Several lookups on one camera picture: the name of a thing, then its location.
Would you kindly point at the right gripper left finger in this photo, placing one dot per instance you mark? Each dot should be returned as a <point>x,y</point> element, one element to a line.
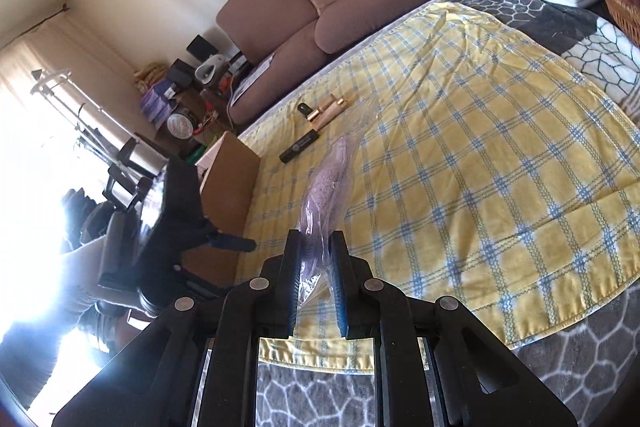
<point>196,364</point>

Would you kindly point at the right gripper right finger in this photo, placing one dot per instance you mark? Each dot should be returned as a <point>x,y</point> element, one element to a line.
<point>435,364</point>

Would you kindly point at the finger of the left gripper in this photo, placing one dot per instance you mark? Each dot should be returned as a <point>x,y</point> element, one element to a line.
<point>229,242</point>

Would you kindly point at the black mascara tube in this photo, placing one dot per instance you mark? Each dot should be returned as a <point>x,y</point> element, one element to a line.
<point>299,146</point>

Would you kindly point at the plastic bag with puff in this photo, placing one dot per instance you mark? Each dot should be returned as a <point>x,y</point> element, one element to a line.
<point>327,197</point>

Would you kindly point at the cardboard box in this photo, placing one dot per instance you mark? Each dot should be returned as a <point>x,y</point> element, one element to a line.
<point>228,172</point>

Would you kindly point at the yellow plaid cloth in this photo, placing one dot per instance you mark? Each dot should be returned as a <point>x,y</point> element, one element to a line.
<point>450,166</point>

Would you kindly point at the wicker basket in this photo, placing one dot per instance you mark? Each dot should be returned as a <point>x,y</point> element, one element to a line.
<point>627,17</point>

